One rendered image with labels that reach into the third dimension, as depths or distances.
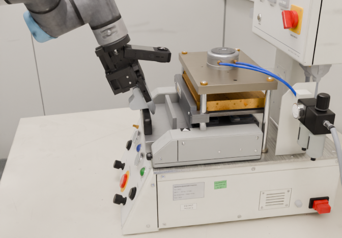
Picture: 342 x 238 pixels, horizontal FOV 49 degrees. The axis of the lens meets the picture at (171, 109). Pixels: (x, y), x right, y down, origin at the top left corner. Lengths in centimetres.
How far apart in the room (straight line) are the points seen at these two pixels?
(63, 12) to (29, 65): 163
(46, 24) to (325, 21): 57
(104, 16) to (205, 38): 170
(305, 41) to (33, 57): 186
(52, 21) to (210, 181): 49
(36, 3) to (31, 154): 68
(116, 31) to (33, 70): 162
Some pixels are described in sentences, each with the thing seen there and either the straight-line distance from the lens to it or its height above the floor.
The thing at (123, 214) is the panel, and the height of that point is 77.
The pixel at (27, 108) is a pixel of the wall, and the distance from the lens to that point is 254.
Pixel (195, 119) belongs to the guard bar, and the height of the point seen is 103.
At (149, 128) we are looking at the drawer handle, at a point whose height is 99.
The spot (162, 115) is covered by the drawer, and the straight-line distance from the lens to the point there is 100.
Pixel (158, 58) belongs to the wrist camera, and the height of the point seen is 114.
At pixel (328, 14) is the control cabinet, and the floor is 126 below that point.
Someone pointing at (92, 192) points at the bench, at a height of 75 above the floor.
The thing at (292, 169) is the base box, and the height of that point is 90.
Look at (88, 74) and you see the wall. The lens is 244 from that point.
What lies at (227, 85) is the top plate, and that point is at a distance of 82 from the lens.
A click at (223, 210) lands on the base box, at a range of 95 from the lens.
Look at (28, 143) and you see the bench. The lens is 142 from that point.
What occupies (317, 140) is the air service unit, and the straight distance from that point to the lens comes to 81.
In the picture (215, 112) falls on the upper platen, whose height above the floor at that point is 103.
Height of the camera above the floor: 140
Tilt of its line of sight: 24 degrees down
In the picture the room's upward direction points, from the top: 1 degrees counter-clockwise
